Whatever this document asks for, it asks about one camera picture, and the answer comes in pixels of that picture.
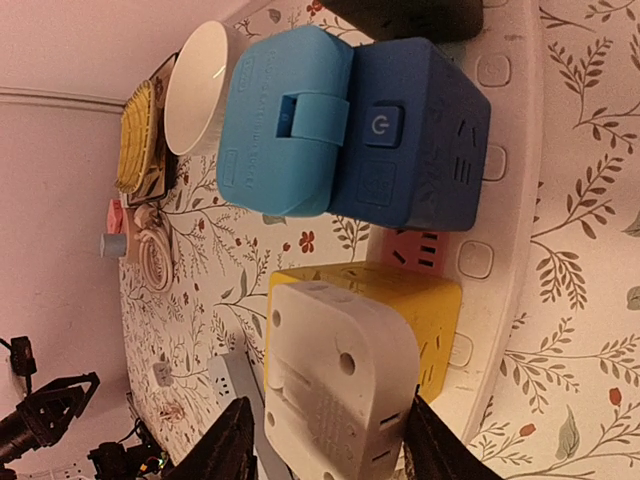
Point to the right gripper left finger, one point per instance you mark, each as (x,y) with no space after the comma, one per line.
(226,451)

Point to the white travel adapter plug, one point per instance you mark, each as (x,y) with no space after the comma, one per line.
(340,381)

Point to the pink cube socket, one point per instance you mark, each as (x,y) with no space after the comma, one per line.
(422,252)

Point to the white charger plug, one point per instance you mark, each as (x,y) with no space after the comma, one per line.
(161,375)

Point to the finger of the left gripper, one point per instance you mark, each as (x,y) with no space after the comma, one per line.
(57,403)

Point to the grey-blue power strip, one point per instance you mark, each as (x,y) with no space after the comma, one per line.
(232,377)

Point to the white power strip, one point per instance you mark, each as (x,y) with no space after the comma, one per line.
(489,261)

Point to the dark patterned cube socket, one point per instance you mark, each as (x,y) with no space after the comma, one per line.
(440,21)

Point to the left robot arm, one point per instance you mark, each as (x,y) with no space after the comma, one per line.
(111,460)

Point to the light blue adapter plug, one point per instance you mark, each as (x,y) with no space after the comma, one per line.
(285,123)

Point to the yellow woven mat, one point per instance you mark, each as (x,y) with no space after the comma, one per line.
(138,135)

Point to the dark blue cube socket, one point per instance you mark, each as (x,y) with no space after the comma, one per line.
(416,140)

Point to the white bowl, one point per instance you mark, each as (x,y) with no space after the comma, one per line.
(198,88)

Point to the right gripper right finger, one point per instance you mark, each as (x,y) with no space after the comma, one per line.
(433,452)

